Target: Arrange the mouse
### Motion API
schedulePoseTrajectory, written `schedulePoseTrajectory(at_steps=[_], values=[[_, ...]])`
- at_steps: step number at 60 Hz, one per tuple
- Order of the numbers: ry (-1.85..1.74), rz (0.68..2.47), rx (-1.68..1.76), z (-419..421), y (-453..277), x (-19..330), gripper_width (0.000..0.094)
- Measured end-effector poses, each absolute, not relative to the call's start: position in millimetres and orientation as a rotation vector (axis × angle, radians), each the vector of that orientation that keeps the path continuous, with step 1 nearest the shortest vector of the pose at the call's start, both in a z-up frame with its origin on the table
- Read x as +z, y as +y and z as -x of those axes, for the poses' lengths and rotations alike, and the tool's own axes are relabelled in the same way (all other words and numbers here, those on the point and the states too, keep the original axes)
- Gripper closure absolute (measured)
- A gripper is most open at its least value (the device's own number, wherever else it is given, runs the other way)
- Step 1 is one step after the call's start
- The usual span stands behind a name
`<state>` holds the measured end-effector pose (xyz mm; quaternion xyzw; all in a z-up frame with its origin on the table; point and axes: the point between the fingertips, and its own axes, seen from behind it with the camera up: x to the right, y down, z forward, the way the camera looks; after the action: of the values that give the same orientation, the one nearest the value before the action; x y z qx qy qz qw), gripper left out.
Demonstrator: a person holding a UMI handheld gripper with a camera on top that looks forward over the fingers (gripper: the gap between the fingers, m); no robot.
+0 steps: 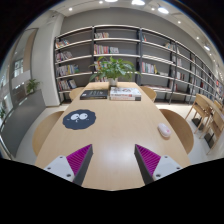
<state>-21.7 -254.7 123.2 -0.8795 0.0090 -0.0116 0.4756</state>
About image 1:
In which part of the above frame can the grey wall bookshelf with books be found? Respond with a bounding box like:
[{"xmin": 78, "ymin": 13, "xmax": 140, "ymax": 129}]
[{"xmin": 54, "ymin": 25, "xmax": 224, "ymax": 103}]

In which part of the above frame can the small plant by window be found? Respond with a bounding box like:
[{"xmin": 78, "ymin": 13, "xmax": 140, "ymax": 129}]
[{"xmin": 27, "ymin": 79, "xmax": 40, "ymax": 94}]

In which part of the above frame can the wooden chair near right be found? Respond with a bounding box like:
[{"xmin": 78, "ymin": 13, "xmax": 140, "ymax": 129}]
[{"xmin": 161, "ymin": 109, "xmax": 194, "ymax": 154}]

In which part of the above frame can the green potted plant white pot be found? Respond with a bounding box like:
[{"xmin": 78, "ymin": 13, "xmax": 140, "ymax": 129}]
[{"xmin": 90, "ymin": 56, "xmax": 140, "ymax": 87}]

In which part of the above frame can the wooden chair near left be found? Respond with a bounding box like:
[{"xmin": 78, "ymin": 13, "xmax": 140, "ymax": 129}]
[{"xmin": 32, "ymin": 111, "xmax": 63, "ymax": 156}]

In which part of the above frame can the wooden chair far left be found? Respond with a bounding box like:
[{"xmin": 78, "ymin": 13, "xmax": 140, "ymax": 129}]
[{"xmin": 69, "ymin": 87, "xmax": 83, "ymax": 100}]

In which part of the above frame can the white red book stack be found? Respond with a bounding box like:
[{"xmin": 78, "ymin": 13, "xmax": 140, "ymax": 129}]
[{"xmin": 110, "ymin": 87, "xmax": 142, "ymax": 101}]

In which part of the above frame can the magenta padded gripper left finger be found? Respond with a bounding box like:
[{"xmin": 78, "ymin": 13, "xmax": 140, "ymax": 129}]
[{"xmin": 44, "ymin": 145, "xmax": 93, "ymax": 186}]

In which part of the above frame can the wooden side chairs right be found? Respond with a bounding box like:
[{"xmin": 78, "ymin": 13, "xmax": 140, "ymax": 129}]
[{"xmin": 189, "ymin": 94, "xmax": 224, "ymax": 149}]

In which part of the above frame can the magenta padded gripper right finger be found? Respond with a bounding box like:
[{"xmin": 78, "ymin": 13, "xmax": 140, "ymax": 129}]
[{"xmin": 134, "ymin": 144, "xmax": 182, "ymax": 184}]

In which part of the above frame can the white pink computer mouse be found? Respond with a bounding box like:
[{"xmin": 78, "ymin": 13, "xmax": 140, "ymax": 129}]
[{"xmin": 158, "ymin": 123, "xmax": 171, "ymax": 138}]

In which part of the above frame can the black book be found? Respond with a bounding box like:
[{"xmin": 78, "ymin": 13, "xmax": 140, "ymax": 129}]
[{"xmin": 80, "ymin": 90, "xmax": 108, "ymax": 100}]

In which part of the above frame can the wooden chair far right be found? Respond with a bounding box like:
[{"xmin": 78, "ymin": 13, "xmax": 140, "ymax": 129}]
[{"xmin": 141, "ymin": 86, "xmax": 157, "ymax": 101}]

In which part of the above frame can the wooden chair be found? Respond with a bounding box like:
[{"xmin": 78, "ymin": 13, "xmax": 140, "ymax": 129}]
[
  {"xmin": 32, "ymin": 111, "xmax": 63, "ymax": 156},
  {"xmin": 161, "ymin": 109, "xmax": 194, "ymax": 154},
  {"xmin": 69, "ymin": 87, "xmax": 83, "ymax": 100},
  {"xmin": 141, "ymin": 86, "xmax": 157, "ymax": 101}
]

